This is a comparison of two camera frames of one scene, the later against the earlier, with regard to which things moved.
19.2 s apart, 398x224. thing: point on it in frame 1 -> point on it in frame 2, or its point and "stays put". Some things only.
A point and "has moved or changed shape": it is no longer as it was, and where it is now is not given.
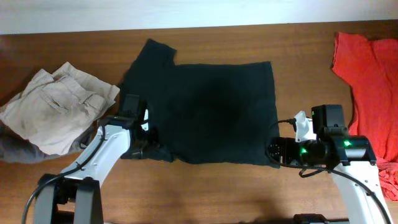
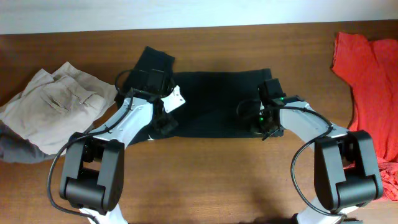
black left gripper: x=144 y=149 -> x=165 y=125
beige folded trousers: x=56 y=108 stays put
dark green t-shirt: x=216 y=114 has moved or changed shape
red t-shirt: x=370 y=66 stays put
